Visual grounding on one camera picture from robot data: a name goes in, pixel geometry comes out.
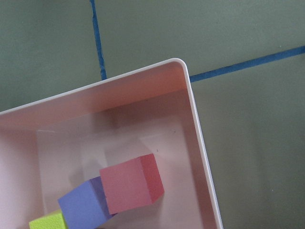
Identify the pink foam cube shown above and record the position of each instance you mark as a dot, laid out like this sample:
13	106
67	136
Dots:
132	184

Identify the purple foam cube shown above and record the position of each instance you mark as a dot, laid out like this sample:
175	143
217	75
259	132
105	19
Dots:
85	207

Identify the pink plastic bin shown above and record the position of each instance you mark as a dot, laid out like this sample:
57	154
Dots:
51	146

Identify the yellow foam cube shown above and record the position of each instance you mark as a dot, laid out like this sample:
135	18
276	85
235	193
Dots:
54	220

